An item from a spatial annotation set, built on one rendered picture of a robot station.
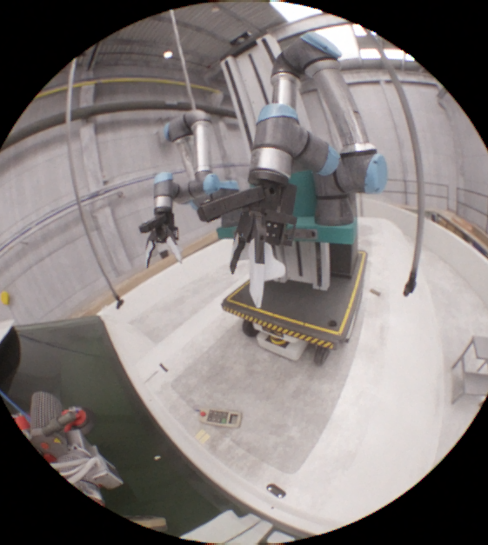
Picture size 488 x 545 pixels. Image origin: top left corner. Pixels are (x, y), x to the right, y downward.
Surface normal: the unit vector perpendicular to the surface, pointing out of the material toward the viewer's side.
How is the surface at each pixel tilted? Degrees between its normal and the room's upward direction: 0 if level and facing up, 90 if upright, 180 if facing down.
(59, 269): 90
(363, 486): 8
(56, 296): 90
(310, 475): 0
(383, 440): 8
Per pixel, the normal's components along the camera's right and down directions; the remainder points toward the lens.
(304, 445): -0.22, -0.88
